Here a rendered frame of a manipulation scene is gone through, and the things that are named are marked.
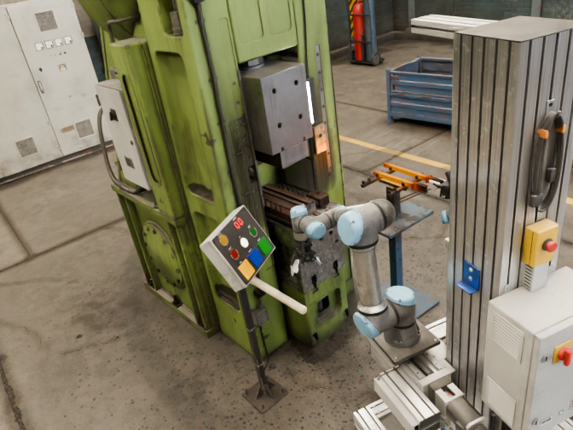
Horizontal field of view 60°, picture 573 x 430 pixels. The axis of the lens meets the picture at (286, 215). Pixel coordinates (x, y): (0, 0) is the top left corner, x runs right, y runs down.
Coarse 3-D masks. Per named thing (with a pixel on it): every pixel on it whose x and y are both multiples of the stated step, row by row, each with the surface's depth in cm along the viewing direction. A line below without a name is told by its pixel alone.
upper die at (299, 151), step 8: (296, 144) 266; (304, 144) 270; (256, 152) 276; (280, 152) 259; (288, 152) 263; (296, 152) 267; (304, 152) 271; (264, 160) 273; (272, 160) 268; (280, 160) 262; (288, 160) 265; (296, 160) 269
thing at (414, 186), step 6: (384, 174) 304; (390, 174) 303; (390, 180) 301; (396, 180) 296; (402, 180) 294; (408, 186) 290; (414, 186) 287; (420, 186) 284; (426, 186) 281; (426, 192) 283
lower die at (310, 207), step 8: (272, 184) 314; (264, 192) 306; (288, 192) 301; (272, 200) 295; (280, 200) 293; (288, 200) 290; (304, 200) 287; (312, 200) 287; (264, 208) 295; (272, 208) 288; (280, 208) 287; (288, 208) 284; (312, 208) 289; (280, 216) 286; (288, 216) 279
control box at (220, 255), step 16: (240, 208) 246; (224, 224) 234; (240, 224) 242; (256, 224) 250; (208, 240) 226; (240, 240) 238; (256, 240) 246; (208, 256) 228; (224, 256) 226; (240, 256) 234; (224, 272) 230; (240, 272) 230; (256, 272) 237; (240, 288) 231
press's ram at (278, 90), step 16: (272, 64) 261; (288, 64) 256; (256, 80) 240; (272, 80) 242; (288, 80) 249; (304, 80) 257; (256, 96) 246; (272, 96) 245; (288, 96) 252; (304, 96) 260; (256, 112) 251; (272, 112) 248; (288, 112) 255; (304, 112) 263; (256, 128) 257; (272, 128) 251; (288, 128) 258; (304, 128) 266; (256, 144) 264; (272, 144) 254; (288, 144) 262
